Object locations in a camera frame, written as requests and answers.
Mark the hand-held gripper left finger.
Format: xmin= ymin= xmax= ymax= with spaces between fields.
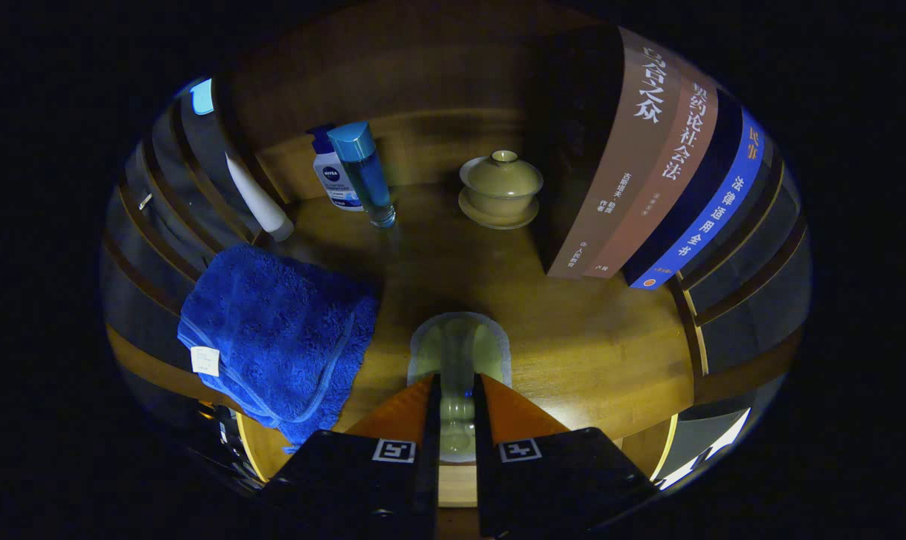
xmin=262 ymin=373 xmax=443 ymax=539

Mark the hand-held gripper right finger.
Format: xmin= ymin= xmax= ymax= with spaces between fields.
xmin=472 ymin=373 xmax=660 ymax=538

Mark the wooden countertop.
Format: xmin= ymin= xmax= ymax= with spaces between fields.
xmin=106 ymin=180 xmax=698 ymax=485

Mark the wooden cabinet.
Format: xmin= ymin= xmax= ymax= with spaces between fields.
xmin=100 ymin=0 xmax=812 ymax=511

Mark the blue towel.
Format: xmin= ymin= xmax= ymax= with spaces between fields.
xmin=177 ymin=242 xmax=380 ymax=451

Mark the beige lidded teacup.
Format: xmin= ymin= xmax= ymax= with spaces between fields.
xmin=458 ymin=150 xmax=544 ymax=230

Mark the teal bottle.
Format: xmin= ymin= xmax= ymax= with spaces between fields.
xmin=326 ymin=121 xmax=397 ymax=228

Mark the white bottle with blue cap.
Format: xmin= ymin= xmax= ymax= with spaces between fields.
xmin=308 ymin=124 xmax=364 ymax=212

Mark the white tube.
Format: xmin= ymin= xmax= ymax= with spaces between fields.
xmin=224 ymin=152 xmax=295 ymax=242

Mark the blue book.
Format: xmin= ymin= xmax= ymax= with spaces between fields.
xmin=622 ymin=90 xmax=767 ymax=290

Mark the dark brown book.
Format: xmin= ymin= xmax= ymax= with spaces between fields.
xmin=532 ymin=26 xmax=683 ymax=280

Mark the reddish brown book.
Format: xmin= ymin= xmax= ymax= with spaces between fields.
xmin=584 ymin=75 xmax=720 ymax=280

